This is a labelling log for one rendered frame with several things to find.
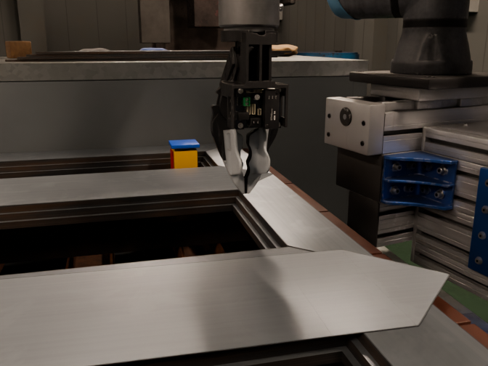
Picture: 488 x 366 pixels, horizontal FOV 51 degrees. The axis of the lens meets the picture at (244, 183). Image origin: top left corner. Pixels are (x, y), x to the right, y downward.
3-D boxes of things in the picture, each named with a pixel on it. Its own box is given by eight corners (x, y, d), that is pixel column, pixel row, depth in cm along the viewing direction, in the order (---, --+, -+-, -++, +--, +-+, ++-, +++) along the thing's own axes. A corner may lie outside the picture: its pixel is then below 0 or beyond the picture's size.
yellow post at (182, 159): (176, 236, 113) (173, 151, 108) (174, 229, 118) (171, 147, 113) (199, 234, 114) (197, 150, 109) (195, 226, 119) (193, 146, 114)
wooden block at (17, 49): (33, 58, 154) (30, 41, 153) (11, 58, 151) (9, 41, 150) (27, 57, 162) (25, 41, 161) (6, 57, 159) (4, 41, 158)
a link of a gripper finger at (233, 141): (231, 204, 65) (231, 132, 62) (221, 192, 70) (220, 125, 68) (255, 202, 65) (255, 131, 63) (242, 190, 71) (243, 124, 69)
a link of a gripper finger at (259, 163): (255, 202, 65) (255, 131, 63) (242, 190, 71) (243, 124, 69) (277, 201, 66) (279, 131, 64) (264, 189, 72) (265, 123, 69)
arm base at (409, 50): (430, 70, 110) (434, 22, 107) (489, 73, 96) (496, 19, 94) (374, 72, 103) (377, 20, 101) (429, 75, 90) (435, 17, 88)
